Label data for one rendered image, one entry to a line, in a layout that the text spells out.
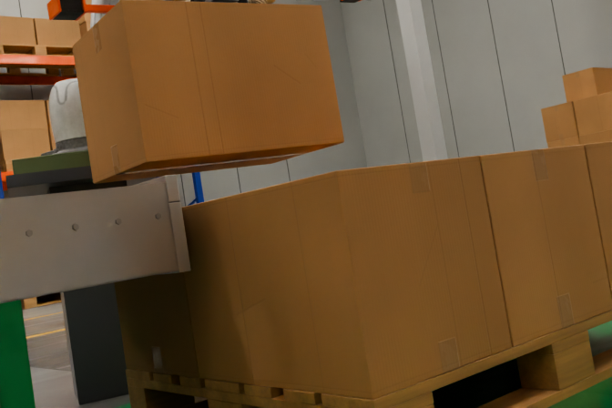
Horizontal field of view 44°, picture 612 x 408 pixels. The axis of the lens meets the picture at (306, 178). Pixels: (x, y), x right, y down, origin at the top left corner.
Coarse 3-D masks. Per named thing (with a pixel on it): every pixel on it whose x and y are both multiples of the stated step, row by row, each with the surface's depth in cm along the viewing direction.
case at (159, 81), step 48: (144, 0) 184; (96, 48) 198; (144, 48) 182; (192, 48) 190; (240, 48) 198; (288, 48) 206; (96, 96) 202; (144, 96) 181; (192, 96) 188; (240, 96) 196; (288, 96) 204; (336, 96) 213; (96, 144) 206; (144, 144) 179; (192, 144) 186; (240, 144) 194; (288, 144) 202; (336, 144) 214
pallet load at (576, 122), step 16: (576, 80) 900; (592, 80) 885; (608, 80) 906; (576, 96) 901; (592, 96) 887; (608, 96) 810; (544, 112) 869; (560, 112) 854; (576, 112) 839; (592, 112) 825; (608, 112) 811; (560, 128) 855; (576, 128) 841; (592, 128) 827; (608, 128) 812; (560, 144) 857; (576, 144) 842
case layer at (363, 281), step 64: (256, 192) 150; (320, 192) 135; (384, 192) 138; (448, 192) 148; (512, 192) 161; (576, 192) 176; (192, 256) 172; (256, 256) 152; (320, 256) 137; (384, 256) 135; (448, 256) 146; (512, 256) 158; (576, 256) 172; (128, 320) 202; (192, 320) 175; (256, 320) 154; (320, 320) 138; (384, 320) 133; (448, 320) 143; (512, 320) 155; (576, 320) 169; (256, 384) 157; (320, 384) 140; (384, 384) 131
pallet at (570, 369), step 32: (608, 320) 176; (512, 352) 153; (544, 352) 163; (576, 352) 166; (608, 352) 188; (128, 384) 205; (160, 384) 190; (192, 384) 177; (224, 384) 166; (416, 384) 135; (544, 384) 164; (576, 384) 165
